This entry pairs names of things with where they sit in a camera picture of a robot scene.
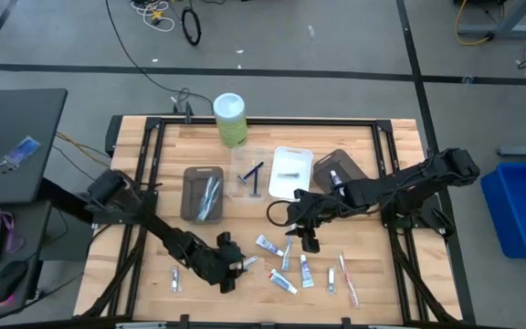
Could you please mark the white toothpaste tube red end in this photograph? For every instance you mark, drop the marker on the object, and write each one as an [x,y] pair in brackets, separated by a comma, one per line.
[282,281]

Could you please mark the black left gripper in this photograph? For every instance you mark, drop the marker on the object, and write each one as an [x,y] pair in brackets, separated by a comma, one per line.
[224,258]

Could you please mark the grey desk leg frame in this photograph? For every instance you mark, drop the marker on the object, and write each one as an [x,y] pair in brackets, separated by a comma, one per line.
[505,29]

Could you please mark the teal toothbrush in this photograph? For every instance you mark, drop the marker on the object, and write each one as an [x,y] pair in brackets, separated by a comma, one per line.
[214,196]

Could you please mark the clear badge holder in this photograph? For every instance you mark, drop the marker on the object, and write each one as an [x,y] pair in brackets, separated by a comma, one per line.
[23,150]

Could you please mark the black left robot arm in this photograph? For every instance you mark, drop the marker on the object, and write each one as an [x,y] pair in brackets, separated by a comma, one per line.
[171,233]

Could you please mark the red toothbrush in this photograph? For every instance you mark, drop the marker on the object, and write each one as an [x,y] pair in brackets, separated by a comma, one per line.
[349,279]

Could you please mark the black aluminium rig frame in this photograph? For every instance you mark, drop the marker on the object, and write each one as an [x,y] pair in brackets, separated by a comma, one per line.
[267,121]

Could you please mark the blue toothbrush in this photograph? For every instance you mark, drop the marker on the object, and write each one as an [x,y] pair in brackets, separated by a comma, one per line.
[287,256]

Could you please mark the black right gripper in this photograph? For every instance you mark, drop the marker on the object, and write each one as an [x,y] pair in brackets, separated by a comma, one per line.
[311,210]

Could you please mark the green disinfecting wipes canister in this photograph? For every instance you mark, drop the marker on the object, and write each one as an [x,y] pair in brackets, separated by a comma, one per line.
[231,123]

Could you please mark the grey translucent plastic bin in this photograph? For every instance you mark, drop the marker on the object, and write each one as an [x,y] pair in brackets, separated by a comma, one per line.
[192,183]

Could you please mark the white toothbrush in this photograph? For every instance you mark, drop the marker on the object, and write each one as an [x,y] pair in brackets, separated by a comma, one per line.
[250,261]

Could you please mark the white plastic bin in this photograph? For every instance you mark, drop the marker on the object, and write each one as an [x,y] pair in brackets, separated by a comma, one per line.
[290,157]

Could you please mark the dark smoky plastic bin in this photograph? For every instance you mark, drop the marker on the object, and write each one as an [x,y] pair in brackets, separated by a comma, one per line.
[324,171]

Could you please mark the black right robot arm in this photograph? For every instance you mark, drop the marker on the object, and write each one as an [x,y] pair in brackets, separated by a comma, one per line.
[404,183]

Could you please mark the black computer mouse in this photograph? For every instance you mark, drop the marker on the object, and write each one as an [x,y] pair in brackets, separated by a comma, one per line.
[7,281]

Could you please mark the black clamp post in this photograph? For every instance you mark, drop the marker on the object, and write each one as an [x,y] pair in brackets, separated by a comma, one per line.
[187,112]

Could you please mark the dark blue razor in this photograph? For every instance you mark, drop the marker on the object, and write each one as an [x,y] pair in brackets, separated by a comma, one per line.
[247,176]
[255,189]

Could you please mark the blue plastic tub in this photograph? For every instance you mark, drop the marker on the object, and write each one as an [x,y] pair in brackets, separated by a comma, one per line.
[518,210]

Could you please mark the large black desk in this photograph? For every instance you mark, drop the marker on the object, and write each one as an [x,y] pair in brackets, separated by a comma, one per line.
[16,137]

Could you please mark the clear plastic bin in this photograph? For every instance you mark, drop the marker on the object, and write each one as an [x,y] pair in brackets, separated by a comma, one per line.
[238,192]

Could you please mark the clear toothbrush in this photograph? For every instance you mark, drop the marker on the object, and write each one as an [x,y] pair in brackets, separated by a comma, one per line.
[204,196]

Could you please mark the dark grey desk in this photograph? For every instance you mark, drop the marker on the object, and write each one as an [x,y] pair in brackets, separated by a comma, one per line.
[25,237]

